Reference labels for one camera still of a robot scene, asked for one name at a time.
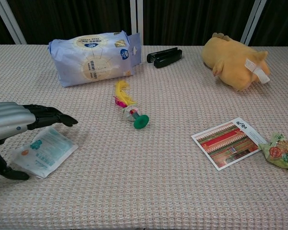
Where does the feather shuttlecock with green base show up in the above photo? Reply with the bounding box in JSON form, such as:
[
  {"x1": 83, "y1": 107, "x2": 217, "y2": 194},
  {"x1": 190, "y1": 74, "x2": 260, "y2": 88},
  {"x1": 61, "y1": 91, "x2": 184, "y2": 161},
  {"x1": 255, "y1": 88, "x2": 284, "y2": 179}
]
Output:
[{"x1": 113, "y1": 80, "x2": 150, "y2": 130}]

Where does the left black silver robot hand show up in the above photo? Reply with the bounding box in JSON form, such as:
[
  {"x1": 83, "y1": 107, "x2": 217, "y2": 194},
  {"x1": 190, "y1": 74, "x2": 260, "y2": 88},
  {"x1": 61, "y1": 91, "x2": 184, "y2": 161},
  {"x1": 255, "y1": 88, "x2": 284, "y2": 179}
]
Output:
[{"x1": 0, "y1": 101, "x2": 79, "y2": 181}]

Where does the black stapler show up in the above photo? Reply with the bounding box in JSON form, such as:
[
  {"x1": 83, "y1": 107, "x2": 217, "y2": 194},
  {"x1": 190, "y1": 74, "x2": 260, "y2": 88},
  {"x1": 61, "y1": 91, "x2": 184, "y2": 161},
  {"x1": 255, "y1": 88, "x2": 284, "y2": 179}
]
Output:
[{"x1": 146, "y1": 47, "x2": 183, "y2": 69}]

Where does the blue white snack bag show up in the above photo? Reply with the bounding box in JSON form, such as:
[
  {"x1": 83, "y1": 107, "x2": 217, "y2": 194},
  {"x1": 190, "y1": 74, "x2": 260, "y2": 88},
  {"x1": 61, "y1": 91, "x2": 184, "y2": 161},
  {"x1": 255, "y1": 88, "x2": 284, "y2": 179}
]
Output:
[{"x1": 48, "y1": 30, "x2": 142, "y2": 88}]

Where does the beige waffle-weave tablecloth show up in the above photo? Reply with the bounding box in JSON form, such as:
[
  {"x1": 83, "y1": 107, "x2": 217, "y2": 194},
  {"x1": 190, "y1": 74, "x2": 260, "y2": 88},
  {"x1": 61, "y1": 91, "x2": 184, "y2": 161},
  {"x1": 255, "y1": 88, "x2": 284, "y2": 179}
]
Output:
[{"x1": 0, "y1": 44, "x2": 288, "y2": 230}]

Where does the white frame post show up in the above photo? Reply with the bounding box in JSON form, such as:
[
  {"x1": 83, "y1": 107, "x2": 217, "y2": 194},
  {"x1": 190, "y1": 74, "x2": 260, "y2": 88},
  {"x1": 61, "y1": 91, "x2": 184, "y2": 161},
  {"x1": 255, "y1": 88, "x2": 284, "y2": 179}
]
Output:
[
  {"x1": 240, "y1": 0, "x2": 267, "y2": 46},
  {"x1": 130, "y1": 0, "x2": 144, "y2": 46},
  {"x1": 0, "y1": 0, "x2": 27, "y2": 45}
]

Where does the yellow plush chicken toy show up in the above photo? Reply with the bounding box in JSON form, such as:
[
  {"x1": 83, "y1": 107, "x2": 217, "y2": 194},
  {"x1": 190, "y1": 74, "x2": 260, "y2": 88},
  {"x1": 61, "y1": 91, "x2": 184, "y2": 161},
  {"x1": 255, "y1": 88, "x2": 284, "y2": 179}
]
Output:
[{"x1": 201, "y1": 32, "x2": 271, "y2": 92}]

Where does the small white teal packet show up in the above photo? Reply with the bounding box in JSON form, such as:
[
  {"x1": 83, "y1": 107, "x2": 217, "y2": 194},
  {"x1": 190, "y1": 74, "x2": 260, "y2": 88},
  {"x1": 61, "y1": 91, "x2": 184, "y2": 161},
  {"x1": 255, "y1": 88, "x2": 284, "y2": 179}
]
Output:
[{"x1": 11, "y1": 126, "x2": 79, "y2": 179}]

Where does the red palace postcard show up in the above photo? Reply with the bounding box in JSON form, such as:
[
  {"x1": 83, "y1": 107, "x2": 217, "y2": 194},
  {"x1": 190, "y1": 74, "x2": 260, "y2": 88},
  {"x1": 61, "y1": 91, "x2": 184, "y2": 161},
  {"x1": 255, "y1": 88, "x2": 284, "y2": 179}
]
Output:
[{"x1": 191, "y1": 117, "x2": 267, "y2": 171}]

